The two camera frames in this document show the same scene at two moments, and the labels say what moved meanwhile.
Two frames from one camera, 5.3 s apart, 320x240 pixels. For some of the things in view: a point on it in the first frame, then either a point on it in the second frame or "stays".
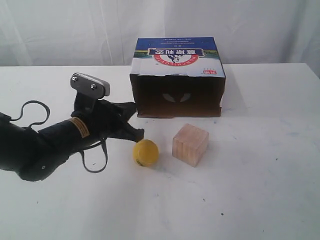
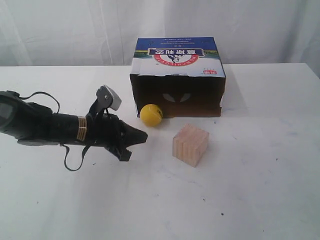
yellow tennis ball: x=145 y=152 to x=151 y=115
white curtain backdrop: x=104 y=33 stays
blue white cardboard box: x=177 y=77 stays
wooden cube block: x=189 y=145 stays
